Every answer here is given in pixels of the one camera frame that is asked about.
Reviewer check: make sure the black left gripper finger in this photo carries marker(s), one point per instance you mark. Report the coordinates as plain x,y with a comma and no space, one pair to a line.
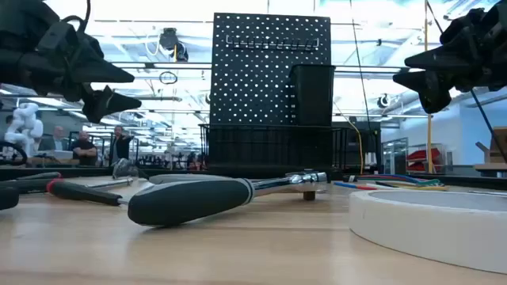
99,73
107,105

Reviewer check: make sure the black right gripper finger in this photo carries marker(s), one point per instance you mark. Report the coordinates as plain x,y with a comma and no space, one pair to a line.
431,89
447,57

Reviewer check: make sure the clear black safety glasses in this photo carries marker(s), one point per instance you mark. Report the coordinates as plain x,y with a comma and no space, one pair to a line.
123,168

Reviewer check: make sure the grey utility knife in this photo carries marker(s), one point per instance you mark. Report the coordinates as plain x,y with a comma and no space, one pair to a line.
186,178

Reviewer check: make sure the white masking tape roll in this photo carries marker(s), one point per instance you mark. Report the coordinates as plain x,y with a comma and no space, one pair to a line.
428,229

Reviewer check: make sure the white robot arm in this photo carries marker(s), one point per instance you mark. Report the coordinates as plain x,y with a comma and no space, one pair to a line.
25,126

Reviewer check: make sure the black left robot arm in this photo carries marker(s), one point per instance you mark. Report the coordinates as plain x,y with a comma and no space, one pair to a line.
20,16

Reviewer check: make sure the black perforated peg board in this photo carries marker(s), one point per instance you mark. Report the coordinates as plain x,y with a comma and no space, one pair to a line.
253,99

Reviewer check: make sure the person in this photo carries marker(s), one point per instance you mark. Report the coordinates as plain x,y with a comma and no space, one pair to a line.
84,150
55,140
120,146

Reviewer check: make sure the red storage bin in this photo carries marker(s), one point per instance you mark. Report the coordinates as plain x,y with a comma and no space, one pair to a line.
420,166
425,155

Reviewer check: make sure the black cabinet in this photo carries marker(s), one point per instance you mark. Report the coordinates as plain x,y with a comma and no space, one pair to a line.
368,146

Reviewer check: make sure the cardboard box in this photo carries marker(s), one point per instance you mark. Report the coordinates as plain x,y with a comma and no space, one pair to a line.
500,146

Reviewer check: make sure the dark screwdriver with red end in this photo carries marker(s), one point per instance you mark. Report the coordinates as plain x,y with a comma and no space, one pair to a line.
39,175

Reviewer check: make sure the wooden workbench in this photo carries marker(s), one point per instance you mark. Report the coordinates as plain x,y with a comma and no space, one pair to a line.
491,167

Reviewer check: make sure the black plastic cup bin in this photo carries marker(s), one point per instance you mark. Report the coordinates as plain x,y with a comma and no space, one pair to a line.
313,95

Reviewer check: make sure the black aluminium table frame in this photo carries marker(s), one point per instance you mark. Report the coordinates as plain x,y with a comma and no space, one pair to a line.
79,171

